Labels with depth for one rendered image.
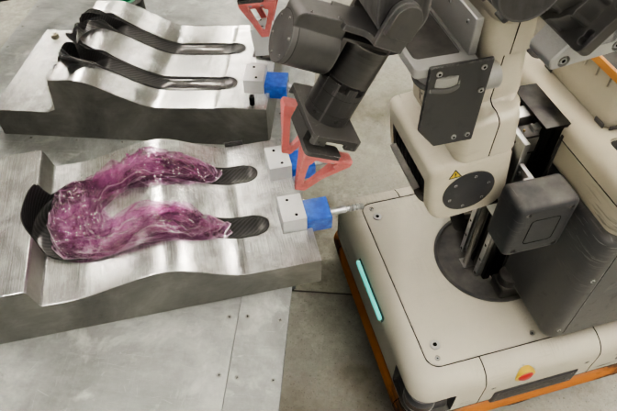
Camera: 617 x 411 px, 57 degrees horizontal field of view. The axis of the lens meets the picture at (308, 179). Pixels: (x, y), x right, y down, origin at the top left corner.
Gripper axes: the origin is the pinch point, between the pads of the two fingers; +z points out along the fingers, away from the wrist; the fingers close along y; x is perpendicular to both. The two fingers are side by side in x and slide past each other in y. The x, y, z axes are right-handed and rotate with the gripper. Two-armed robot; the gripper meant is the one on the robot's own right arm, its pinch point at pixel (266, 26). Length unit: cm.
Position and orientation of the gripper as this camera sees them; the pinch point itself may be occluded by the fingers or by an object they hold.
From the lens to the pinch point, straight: 109.3
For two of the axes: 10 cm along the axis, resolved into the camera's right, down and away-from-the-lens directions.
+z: 1.3, 7.7, 6.2
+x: 9.9, -0.5, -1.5
